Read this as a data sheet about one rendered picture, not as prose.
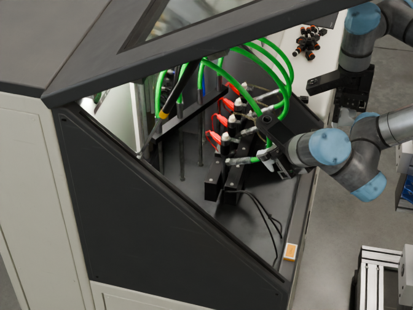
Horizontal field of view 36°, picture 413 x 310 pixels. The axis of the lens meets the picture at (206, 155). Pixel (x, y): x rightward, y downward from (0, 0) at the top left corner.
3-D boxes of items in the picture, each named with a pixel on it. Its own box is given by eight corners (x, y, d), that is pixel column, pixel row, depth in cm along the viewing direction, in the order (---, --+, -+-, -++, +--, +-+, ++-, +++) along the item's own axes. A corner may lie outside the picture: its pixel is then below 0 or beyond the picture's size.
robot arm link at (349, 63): (338, 56, 147) (342, 37, 153) (335, 71, 150) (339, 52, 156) (371, 61, 146) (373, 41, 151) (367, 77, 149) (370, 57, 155)
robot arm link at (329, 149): (343, 174, 128) (311, 149, 126) (317, 176, 138) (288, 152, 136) (362, 143, 129) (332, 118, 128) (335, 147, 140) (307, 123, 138)
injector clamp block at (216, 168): (235, 221, 196) (236, 187, 185) (204, 214, 197) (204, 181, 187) (257, 149, 219) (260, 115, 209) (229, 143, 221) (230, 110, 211)
